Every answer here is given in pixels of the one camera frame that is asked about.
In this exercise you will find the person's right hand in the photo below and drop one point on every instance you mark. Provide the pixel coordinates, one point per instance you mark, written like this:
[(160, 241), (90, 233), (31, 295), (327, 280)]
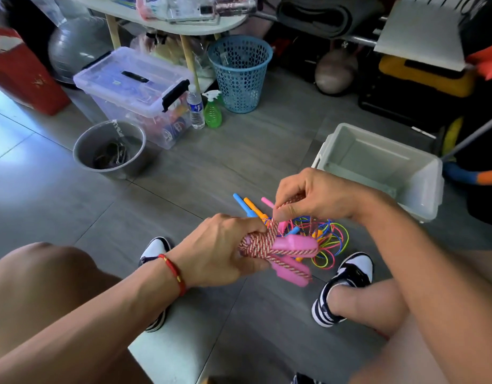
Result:
[(326, 196)]

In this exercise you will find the person's left hand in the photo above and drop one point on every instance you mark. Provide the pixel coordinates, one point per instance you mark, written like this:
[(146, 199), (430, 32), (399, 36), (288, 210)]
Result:
[(218, 252)]

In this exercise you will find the white plastic bin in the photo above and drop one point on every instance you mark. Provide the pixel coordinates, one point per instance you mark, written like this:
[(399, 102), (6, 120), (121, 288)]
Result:
[(382, 156)]

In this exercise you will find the person's left forearm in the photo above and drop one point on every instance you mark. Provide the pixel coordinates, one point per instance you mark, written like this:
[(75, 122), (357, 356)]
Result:
[(78, 332)]

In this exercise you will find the person's right forearm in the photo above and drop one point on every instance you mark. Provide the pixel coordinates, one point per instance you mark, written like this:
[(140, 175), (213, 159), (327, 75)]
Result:
[(438, 292)]

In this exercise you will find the person's right leg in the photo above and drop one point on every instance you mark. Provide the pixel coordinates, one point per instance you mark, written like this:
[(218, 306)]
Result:
[(374, 304)]

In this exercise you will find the person's leg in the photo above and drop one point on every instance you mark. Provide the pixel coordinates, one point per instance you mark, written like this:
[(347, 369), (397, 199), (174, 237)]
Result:
[(374, 304), (38, 292)]

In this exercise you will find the person's left leg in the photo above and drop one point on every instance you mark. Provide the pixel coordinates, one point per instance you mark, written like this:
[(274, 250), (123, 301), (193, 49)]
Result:
[(38, 292)]

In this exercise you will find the black white left shoe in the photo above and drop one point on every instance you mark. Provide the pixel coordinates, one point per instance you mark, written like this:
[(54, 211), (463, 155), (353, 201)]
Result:
[(154, 252)]

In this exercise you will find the black white shoe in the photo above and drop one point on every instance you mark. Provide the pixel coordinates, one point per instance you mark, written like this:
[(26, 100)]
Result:
[(154, 252), (354, 272)]

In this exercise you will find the black white right shoe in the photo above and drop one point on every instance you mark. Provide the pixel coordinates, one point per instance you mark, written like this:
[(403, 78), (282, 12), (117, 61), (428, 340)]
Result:
[(354, 272)]

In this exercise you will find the brown ball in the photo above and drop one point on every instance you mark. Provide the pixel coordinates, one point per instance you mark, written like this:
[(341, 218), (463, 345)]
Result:
[(336, 72)]

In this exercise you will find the green spray bottle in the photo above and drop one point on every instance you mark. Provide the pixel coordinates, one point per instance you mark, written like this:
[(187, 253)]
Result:
[(213, 116)]

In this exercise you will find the small plastic water bottle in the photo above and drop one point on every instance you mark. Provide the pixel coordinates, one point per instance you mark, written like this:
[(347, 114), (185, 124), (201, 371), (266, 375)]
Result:
[(195, 112)]

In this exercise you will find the blue mesh plastic basket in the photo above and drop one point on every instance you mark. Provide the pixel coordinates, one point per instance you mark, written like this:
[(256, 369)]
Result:
[(240, 72)]

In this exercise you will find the multicoloured hula hoop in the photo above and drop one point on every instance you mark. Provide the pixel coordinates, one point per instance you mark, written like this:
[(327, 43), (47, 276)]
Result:
[(478, 176)]

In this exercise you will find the navy patterned shorts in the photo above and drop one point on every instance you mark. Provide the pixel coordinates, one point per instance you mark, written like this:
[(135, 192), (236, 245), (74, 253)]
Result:
[(306, 379)]

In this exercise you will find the yellow black case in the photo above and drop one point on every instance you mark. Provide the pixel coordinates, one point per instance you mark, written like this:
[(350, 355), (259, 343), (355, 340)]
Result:
[(426, 76)]

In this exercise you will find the white metal pole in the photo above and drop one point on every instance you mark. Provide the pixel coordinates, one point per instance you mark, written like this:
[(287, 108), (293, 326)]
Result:
[(474, 136)]

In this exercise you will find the grey metal basin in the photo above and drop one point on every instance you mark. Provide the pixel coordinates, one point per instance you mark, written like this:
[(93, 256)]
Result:
[(84, 148)]

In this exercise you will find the grey folded mat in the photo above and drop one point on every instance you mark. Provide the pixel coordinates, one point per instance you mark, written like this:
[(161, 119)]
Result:
[(330, 16)]

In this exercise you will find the grey flat board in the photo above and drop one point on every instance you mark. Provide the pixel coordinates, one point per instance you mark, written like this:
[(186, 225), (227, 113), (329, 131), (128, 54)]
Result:
[(422, 36)]

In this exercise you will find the clear bin with black latches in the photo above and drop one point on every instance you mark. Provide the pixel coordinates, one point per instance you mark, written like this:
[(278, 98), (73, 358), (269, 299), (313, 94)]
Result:
[(118, 80)]

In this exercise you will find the black red inflatable toy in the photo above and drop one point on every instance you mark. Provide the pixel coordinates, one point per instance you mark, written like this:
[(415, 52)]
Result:
[(487, 64)]

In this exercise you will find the clear plastic bag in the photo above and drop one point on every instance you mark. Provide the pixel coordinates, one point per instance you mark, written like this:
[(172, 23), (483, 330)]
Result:
[(230, 5)]

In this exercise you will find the grey exercise ball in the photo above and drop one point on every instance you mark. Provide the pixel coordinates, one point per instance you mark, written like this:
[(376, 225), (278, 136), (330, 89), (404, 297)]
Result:
[(78, 48)]

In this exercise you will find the pink white packet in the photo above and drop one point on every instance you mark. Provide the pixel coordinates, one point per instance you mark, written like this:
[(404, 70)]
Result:
[(152, 5)]

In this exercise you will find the white round table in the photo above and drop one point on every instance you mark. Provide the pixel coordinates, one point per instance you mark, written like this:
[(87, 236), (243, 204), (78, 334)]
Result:
[(134, 10)]

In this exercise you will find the red bag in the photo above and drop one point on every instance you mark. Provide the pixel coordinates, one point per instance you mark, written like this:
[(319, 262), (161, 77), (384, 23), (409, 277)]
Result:
[(26, 72)]

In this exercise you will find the white plastic bag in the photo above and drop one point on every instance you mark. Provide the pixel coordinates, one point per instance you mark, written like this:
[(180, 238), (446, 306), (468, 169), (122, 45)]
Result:
[(54, 4)]

